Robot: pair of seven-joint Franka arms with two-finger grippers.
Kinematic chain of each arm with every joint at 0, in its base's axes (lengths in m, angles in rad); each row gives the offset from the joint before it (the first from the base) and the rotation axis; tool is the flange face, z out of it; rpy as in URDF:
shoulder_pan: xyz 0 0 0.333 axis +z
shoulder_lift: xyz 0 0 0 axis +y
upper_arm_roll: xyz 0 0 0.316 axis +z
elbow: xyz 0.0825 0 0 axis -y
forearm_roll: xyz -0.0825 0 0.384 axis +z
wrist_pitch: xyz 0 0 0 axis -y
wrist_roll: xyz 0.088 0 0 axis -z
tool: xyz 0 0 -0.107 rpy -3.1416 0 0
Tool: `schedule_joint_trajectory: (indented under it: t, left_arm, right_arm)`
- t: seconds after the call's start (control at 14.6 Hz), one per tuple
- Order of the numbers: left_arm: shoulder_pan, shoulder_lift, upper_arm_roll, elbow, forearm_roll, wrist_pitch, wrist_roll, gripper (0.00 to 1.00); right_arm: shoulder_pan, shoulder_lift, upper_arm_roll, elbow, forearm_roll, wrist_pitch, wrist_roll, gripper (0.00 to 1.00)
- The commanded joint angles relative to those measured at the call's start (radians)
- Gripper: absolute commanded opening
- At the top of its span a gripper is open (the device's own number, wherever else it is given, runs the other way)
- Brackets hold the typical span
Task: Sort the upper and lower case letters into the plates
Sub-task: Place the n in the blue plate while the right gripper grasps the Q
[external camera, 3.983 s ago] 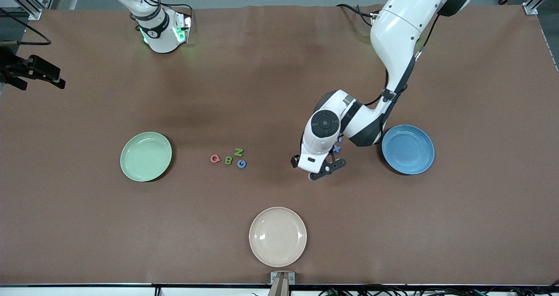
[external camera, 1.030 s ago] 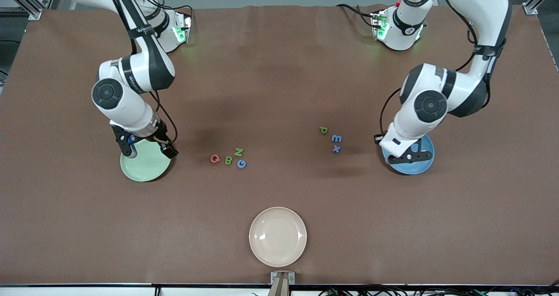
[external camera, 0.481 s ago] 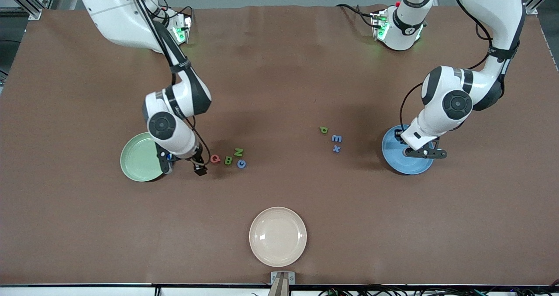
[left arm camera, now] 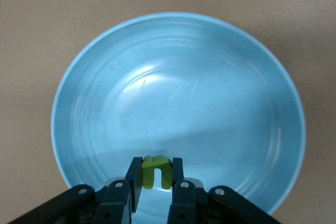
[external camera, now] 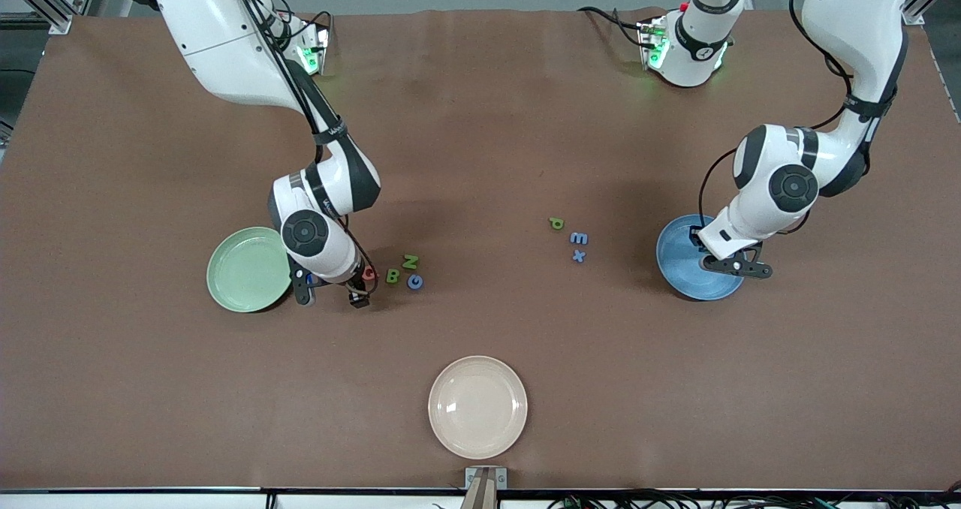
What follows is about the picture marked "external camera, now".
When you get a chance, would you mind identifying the blue plate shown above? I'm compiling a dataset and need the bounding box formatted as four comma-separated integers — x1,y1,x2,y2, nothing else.
655,214,748,301

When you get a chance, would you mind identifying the light green plate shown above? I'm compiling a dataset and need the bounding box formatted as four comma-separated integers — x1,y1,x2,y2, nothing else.
206,227,295,314

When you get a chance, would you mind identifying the black base cable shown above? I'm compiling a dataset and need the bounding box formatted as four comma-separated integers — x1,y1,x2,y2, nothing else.
577,5,648,48

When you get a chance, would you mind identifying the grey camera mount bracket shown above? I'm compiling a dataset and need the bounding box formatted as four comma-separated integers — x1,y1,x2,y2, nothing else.
460,465,509,509

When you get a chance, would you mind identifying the brown table mat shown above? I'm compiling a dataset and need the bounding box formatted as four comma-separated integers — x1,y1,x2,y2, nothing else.
0,8,961,492

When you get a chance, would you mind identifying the black cable bundle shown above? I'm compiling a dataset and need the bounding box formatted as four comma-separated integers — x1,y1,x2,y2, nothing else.
544,489,961,509

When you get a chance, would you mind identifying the beige plate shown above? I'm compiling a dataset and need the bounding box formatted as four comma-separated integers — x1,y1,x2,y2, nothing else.
428,355,529,460

